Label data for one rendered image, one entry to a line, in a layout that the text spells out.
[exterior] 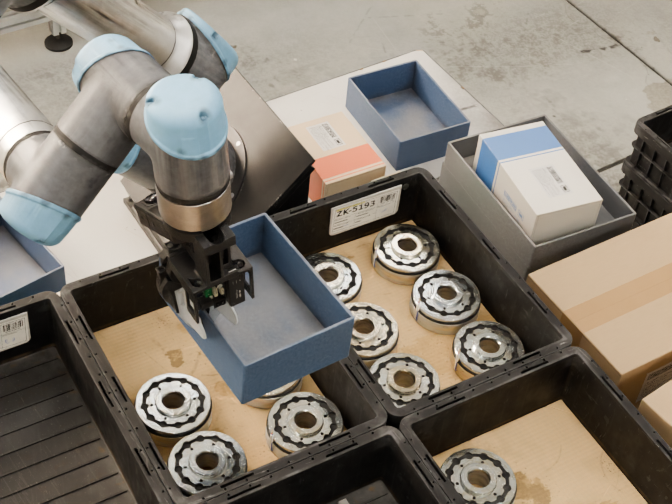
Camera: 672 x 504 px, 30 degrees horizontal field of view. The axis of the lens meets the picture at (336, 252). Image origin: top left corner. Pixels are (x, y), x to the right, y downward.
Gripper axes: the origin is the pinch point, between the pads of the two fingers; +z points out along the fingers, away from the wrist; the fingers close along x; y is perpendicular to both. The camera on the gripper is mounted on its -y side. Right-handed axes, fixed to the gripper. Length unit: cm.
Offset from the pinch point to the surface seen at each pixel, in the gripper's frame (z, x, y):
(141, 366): 28.8, -2.5, -17.7
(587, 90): 128, 174, -110
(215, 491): 18.4, -5.4, 11.1
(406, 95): 48, 74, -63
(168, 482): 18.0, -9.7, 7.3
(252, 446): 29.3, 4.5, 1.6
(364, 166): 39, 51, -44
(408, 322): 32.0, 35.4, -6.7
